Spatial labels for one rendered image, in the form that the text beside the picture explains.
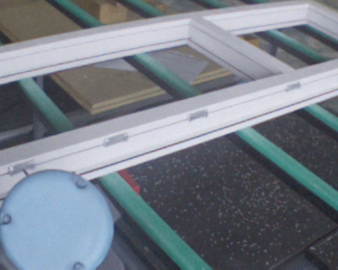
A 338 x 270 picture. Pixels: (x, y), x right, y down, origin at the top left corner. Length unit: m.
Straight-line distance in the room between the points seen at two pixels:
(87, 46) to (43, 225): 0.97
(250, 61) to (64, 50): 0.48
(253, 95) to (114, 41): 0.43
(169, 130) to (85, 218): 0.63
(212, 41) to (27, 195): 1.09
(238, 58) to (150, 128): 0.47
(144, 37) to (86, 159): 0.58
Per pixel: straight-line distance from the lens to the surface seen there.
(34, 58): 1.26
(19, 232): 0.39
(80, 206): 0.39
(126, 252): 1.20
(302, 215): 1.36
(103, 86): 1.69
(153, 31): 1.42
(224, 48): 1.39
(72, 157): 0.89
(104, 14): 2.19
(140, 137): 0.96
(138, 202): 0.88
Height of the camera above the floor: 1.44
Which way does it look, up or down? 31 degrees down
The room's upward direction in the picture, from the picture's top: 8 degrees clockwise
